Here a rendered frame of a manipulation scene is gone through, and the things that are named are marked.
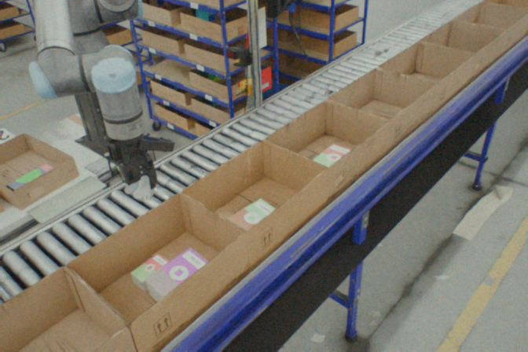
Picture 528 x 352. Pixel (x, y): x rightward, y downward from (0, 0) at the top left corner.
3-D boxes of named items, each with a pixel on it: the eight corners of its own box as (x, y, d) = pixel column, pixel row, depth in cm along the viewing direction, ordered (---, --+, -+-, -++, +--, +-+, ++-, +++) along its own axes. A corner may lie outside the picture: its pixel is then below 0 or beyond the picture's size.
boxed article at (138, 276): (133, 283, 141) (130, 273, 138) (160, 263, 147) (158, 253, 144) (144, 292, 138) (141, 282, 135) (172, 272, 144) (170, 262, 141)
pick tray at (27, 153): (31, 150, 230) (23, 132, 225) (80, 175, 211) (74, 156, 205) (-28, 180, 212) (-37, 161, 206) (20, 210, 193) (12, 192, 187)
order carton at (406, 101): (372, 100, 229) (375, 66, 219) (431, 118, 212) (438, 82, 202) (324, 133, 205) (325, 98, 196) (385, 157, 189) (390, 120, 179)
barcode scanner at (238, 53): (225, 67, 240) (225, 47, 235) (241, 63, 248) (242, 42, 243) (234, 71, 236) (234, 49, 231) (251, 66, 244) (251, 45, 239)
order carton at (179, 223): (186, 231, 159) (179, 191, 150) (251, 273, 142) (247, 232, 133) (80, 306, 136) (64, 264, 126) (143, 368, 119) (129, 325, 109)
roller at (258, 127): (243, 122, 253) (243, 115, 250) (324, 156, 223) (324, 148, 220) (237, 126, 250) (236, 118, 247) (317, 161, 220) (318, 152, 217)
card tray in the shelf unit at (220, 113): (192, 110, 342) (190, 97, 337) (222, 95, 360) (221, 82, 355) (232, 128, 319) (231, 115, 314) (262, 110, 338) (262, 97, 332)
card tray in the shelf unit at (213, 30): (181, 27, 309) (178, 12, 304) (217, 15, 326) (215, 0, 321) (221, 42, 285) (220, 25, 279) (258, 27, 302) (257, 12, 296)
